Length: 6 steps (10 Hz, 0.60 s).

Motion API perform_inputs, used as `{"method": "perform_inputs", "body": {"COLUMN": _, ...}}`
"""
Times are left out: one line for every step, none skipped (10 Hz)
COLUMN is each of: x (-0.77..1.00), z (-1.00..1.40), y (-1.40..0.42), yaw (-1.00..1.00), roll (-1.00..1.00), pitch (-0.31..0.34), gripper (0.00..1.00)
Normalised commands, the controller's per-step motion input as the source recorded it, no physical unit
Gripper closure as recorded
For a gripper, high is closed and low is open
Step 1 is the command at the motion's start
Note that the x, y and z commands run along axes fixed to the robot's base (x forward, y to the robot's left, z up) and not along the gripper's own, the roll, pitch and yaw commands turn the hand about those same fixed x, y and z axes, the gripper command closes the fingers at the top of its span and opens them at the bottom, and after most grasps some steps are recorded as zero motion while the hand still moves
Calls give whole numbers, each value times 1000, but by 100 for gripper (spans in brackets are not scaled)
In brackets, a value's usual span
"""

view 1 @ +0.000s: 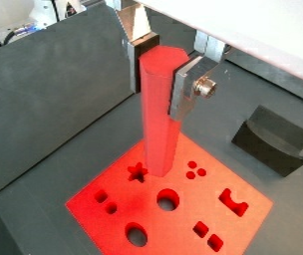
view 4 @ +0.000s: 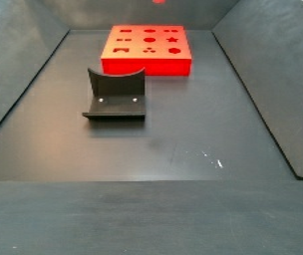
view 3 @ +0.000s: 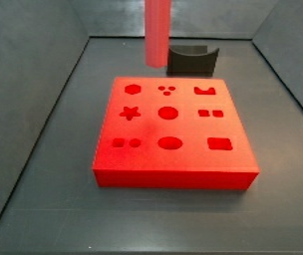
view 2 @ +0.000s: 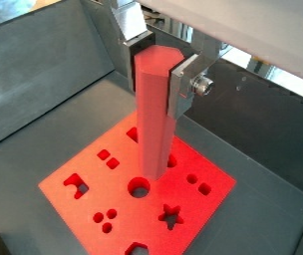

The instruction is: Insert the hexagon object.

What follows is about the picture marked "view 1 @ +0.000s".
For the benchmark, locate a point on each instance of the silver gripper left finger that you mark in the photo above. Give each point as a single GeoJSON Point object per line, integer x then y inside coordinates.
{"type": "Point", "coordinates": [139, 35]}

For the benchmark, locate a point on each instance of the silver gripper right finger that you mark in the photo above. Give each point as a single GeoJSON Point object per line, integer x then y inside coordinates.
{"type": "Point", "coordinates": [192, 80]}

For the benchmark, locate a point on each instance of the red hexagonal peg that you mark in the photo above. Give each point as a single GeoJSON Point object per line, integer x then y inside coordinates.
{"type": "Point", "coordinates": [158, 64]}

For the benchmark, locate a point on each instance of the black curved block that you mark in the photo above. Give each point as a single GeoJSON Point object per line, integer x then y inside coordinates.
{"type": "Point", "coordinates": [273, 140]}

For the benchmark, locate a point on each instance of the grey upright panel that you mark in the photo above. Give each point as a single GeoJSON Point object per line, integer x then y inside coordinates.
{"type": "Point", "coordinates": [63, 76]}

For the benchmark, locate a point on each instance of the red shape insertion board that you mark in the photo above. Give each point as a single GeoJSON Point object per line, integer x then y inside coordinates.
{"type": "Point", "coordinates": [198, 211]}

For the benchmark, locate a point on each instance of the white robot mount parts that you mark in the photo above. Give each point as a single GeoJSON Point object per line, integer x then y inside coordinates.
{"type": "Point", "coordinates": [47, 13]}

